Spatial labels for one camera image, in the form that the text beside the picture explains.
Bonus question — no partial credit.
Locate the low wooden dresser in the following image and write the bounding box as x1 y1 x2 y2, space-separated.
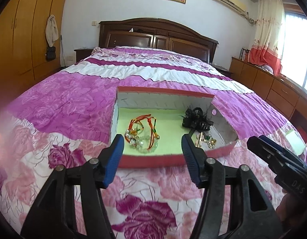
229 57 307 133

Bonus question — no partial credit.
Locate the red braided cord bracelet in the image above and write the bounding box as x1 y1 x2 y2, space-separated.
124 114 152 146

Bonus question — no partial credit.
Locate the right dark nightstand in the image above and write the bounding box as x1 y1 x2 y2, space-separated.
212 64 232 78

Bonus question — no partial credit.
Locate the beige hanging cloth bag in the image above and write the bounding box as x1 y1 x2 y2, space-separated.
45 15 59 47

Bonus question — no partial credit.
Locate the black hanging pouch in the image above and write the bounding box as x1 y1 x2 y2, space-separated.
45 46 56 62

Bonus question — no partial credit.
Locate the left dark nightstand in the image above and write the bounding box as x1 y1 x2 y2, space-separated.
74 48 93 63

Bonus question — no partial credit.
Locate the person's right hand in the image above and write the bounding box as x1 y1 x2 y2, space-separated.
276 194 307 229

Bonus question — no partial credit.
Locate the dark wooden headboard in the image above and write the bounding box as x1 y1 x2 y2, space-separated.
99 18 219 63

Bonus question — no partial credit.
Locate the orange wooden wardrobe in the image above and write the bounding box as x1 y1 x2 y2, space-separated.
0 0 65 98

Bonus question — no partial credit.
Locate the clear bead bracelet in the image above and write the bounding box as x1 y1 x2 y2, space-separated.
132 134 161 154

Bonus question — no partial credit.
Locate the red white curtain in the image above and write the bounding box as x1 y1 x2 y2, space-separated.
249 0 285 75

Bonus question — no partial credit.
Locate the pink cardboard shoe box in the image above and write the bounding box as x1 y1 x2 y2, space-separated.
110 86 238 168

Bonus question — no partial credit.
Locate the dark nightstand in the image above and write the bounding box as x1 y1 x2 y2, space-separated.
212 64 232 78
74 48 93 63

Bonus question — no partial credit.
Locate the green paper liner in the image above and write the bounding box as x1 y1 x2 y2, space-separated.
115 108 190 156

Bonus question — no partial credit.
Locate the black feather hair clip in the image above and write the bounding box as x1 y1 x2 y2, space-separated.
182 107 214 133

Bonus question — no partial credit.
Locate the floral pink bedspread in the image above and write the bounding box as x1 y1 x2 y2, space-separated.
0 46 307 238

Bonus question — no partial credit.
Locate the red cord necklace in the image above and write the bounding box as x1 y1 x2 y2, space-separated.
136 115 161 151

